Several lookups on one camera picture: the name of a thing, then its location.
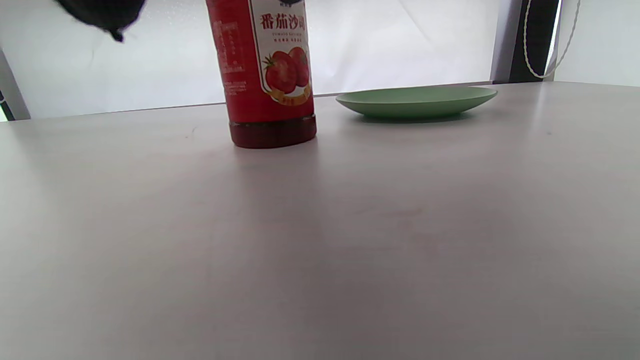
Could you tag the black window frame post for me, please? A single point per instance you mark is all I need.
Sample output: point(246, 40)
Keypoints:
point(535, 40)

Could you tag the red ketchup bottle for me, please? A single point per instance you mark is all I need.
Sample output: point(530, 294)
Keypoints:
point(240, 75)

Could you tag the green plate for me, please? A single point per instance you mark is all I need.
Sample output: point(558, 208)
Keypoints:
point(415, 102)

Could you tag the person's right hand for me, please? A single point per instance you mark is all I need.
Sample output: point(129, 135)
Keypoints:
point(100, 12)

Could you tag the white roller blind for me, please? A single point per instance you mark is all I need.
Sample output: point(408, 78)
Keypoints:
point(390, 40)

